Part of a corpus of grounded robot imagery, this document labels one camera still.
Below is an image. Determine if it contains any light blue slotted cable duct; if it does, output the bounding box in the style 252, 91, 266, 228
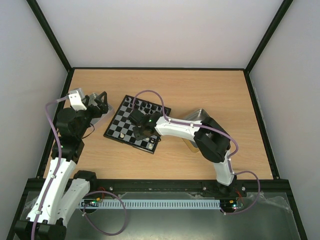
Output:
79, 199, 221, 210

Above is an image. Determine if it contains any left circuit board with LED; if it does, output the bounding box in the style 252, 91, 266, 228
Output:
82, 197, 104, 207

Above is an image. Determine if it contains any black cage frame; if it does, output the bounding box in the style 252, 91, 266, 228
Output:
4, 0, 309, 240

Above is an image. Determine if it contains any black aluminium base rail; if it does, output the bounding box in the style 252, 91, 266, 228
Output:
22, 178, 293, 199

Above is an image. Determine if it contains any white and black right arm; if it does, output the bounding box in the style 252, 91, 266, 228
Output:
128, 109, 239, 196

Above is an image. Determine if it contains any silver textured metal tray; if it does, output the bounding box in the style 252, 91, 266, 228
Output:
87, 91, 115, 129

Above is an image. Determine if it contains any right circuit board with LED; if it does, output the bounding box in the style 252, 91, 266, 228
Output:
221, 198, 245, 211

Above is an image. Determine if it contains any circuit board with led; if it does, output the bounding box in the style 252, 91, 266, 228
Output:
221, 198, 245, 211
82, 197, 104, 207

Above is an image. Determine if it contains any gold rimmed metal tin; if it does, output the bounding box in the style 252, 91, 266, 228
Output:
181, 107, 211, 154

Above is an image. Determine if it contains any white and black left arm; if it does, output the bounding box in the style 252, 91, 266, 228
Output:
14, 88, 113, 240

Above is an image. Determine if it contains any black and silver chessboard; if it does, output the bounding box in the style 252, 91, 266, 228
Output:
103, 94, 172, 155

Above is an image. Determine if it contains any black chess pieces row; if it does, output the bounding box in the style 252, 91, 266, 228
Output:
122, 96, 162, 115

